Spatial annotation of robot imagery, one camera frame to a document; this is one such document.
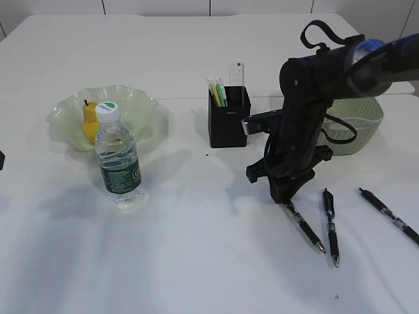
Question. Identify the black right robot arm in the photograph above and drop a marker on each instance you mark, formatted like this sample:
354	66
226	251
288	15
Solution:
357	68

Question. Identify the clear plastic water bottle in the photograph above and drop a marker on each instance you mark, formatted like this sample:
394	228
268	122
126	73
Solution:
118	160

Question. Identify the yellow pear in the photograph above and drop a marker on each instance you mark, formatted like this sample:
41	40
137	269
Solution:
90	123

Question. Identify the yellow utility knife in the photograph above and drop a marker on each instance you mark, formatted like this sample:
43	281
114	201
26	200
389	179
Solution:
213	90

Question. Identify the clear plastic ruler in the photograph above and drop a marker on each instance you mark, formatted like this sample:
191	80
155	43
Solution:
236	74

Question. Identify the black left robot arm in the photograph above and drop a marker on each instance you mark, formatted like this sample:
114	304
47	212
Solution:
2	160

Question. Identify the black pen crossing ruler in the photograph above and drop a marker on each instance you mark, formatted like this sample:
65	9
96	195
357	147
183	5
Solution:
311	235

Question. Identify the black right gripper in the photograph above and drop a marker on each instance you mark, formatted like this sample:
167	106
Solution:
291	151

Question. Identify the black pen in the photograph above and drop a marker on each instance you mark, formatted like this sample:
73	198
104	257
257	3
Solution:
328	204
389	214

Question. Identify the teal utility knife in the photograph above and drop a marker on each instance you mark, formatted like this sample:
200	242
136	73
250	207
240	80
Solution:
221	92

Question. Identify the green wavy glass plate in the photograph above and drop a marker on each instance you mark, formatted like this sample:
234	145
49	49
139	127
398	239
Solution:
138	111

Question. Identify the black square pen holder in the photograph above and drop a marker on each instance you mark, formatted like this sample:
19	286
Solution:
225	123

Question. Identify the blue grey wrist camera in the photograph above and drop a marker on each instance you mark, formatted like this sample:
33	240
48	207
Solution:
267	122

